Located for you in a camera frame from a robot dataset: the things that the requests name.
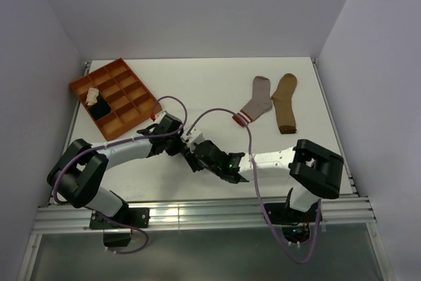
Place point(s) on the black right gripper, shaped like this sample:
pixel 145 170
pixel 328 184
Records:
pixel 192 160

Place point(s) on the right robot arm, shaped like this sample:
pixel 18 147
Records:
pixel 316 171

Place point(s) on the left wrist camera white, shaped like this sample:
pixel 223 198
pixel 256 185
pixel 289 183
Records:
pixel 157 117

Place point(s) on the orange compartment tray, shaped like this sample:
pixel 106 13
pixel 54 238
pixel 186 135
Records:
pixel 130 100

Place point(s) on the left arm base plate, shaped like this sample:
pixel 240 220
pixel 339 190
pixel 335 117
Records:
pixel 135 217

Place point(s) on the cream brown striped sock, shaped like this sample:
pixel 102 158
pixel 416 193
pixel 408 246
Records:
pixel 92 97

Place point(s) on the grey sock red stripes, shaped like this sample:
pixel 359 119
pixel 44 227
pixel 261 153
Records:
pixel 259 104

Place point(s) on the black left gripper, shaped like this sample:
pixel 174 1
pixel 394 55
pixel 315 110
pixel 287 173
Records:
pixel 177 149

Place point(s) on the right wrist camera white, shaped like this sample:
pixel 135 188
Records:
pixel 192 137

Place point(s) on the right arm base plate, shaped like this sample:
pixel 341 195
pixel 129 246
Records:
pixel 280 214

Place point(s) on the aluminium frame rail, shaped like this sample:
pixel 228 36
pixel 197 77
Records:
pixel 198 215

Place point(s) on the tan brown sock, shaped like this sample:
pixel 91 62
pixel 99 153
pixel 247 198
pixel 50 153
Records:
pixel 282 100

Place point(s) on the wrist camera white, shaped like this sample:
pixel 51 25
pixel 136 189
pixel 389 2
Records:
pixel 157 117
pixel 192 137

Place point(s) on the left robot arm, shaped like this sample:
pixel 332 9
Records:
pixel 78 174

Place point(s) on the black sock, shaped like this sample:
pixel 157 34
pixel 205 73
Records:
pixel 100 109

